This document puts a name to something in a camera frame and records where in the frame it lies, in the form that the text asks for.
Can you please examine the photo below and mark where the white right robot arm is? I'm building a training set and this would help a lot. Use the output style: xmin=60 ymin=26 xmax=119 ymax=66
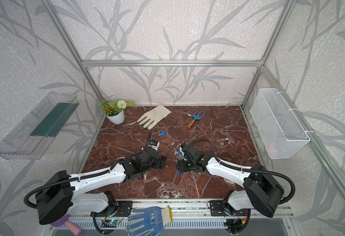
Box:
xmin=177 ymin=144 xmax=284 ymax=218

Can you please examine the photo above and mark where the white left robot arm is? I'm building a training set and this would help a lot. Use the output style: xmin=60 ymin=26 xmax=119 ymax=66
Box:
xmin=29 ymin=147 xmax=167 ymax=225

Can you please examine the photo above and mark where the blue garden hand fork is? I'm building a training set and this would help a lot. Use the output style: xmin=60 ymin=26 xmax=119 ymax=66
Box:
xmin=187 ymin=110 xmax=205 ymax=129

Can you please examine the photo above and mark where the cream green gardening glove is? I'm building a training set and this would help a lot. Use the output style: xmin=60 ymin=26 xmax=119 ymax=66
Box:
xmin=137 ymin=105 xmax=171 ymax=130

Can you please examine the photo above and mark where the white flower pot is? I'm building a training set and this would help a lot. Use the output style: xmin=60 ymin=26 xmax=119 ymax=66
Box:
xmin=106 ymin=110 xmax=125 ymax=125

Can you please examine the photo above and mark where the blue dotted work glove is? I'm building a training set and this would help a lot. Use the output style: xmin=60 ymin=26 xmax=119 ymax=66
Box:
xmin=126 ymin=206 xmax=172 ymax=236

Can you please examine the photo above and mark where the artificial green plant with flowers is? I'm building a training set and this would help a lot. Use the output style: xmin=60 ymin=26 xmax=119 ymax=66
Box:
xmin=101 ymin=99 xmax=134 ymax=117

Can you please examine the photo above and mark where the pink object at front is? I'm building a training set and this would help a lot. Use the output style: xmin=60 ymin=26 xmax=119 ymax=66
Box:
xmin=51 ymin=215 xmax=82 ymax=236

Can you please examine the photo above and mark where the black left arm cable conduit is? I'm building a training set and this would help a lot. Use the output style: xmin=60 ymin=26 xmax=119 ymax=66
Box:
xmin=23 ymin=129 xmax=153 ymax=209

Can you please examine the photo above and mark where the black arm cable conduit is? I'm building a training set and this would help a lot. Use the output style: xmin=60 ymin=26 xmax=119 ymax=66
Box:
xmin=187 ymin=139 xmax=296 ymax=205
xmin=23 ymin=129 xmax=153 ymax=209

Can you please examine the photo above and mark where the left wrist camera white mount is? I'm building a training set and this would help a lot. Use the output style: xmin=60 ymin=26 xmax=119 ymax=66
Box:
xmin=149 ymin=140 xmax=160 ymax=151

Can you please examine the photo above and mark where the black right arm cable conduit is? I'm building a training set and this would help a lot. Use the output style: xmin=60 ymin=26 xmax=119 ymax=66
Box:
xmin=187 ymin=139 xmax=296 ymax=205

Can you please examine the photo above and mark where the white wire mesh basket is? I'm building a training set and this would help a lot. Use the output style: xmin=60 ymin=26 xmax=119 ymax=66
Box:
xmin=250 ymin=88 xmax=310 ymax=159

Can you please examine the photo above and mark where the clear plastic wall shelf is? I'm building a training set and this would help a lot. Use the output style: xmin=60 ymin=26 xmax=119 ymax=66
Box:
xmin=0 ymin=92 xmax=79 ymax=160

